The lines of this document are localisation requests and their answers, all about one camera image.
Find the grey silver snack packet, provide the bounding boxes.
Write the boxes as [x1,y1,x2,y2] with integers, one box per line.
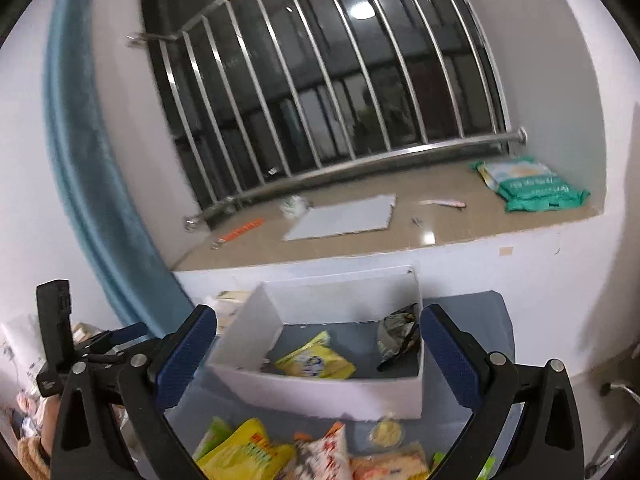
[376,304,419,372]

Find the yellow jelly cup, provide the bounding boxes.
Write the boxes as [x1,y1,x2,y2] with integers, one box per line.
[369,418,405,448]

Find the orange flying cake snack pack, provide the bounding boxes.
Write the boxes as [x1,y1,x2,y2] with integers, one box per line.
[349,442,431,480]

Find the small yellow snack packet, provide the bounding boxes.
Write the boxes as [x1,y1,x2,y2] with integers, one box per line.
[273,330,356,380]

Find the white cartoon snack bag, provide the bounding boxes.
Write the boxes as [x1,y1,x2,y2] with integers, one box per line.
[278,422,352,480]

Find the yellow green-pea snack bag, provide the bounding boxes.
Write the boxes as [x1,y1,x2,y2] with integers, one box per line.
[196,418,296,480]

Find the person's left hand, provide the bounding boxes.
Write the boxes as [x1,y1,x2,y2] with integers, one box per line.
[17,396,61,462]

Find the blue curtain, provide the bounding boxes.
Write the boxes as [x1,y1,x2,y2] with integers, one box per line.
[43,0,194,337]

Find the green seaweed snack bag left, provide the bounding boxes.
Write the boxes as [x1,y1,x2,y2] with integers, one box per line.
[192,416,234,462]

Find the green seaweed snack bag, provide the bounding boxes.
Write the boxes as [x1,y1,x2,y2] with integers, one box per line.
[192,416,234,462]
[429,450,497,480]

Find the tissue box pack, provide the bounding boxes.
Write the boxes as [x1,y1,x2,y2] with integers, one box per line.
[203,290,250,334]

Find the green seaweed snack bag right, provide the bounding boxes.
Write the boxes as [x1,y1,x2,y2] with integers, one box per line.
[429,450,497,480]

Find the beige fleece left sleeve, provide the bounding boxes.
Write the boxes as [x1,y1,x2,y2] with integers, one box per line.
[17,437,51,480]

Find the white cardboard box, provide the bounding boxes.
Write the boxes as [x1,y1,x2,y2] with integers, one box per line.
[206,266,424,422]

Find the white office chair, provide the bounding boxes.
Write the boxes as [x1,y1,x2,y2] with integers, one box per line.
[585,344,639,479]

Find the small pen on sill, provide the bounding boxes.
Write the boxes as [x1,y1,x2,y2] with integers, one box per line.
[416,200,466,209]

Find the green tissue packs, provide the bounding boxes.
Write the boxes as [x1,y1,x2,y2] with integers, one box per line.
[471,157,590,212]

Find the white foam board sheet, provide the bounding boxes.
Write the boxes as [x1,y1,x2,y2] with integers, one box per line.
[283,194,396,242]

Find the orange handled tool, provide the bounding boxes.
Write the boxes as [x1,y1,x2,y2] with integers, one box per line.
[210,218,265,250]

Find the steel window guard rail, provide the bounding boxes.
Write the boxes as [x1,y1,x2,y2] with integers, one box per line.
[128,0,527,232]

